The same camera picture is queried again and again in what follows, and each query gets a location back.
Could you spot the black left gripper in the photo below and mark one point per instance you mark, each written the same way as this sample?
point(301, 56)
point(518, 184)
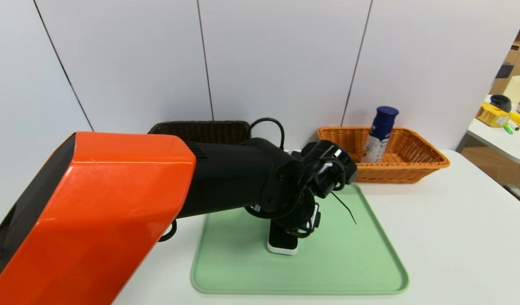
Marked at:
point(315, 220)

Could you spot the black and white eraser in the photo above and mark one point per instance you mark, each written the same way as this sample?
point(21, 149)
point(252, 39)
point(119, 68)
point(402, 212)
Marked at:
point(281, 248)

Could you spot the white bottle with blue cap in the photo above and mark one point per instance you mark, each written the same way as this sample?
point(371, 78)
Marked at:
point(380, 127)

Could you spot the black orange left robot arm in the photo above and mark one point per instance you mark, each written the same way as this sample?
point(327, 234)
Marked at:
point(115, 203)

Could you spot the orange wicker basket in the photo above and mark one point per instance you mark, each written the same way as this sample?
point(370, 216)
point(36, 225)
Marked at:
point(412, 169)

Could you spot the dark brown wicker basket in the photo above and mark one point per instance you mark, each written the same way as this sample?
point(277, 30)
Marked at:
point(217, 133)

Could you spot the light green plastic tray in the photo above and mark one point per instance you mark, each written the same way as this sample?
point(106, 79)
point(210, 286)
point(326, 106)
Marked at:
point(348, 262)

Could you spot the white side table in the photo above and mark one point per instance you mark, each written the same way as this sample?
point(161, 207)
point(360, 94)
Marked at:
point(497, 142)

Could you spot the yellow box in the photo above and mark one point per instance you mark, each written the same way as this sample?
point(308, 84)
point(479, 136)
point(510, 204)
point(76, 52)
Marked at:
point(490, 116)

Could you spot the grey chair base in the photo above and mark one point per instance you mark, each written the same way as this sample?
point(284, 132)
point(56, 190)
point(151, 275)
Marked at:
point(518, 195)

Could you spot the green marker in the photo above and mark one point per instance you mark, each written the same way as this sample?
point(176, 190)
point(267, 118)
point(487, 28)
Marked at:
point(507, 129)

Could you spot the black round object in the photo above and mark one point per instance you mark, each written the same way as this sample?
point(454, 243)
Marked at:
point(500, 103)

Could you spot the white marker with black cap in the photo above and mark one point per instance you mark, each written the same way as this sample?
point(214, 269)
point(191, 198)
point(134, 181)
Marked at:
point(513, 126)

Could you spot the dark grey box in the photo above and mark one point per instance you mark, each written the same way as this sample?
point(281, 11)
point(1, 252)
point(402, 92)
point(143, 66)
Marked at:
point(503, 71)

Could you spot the cream plastic container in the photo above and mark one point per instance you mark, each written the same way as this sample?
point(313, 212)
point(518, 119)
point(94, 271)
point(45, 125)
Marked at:
point(518, 90)

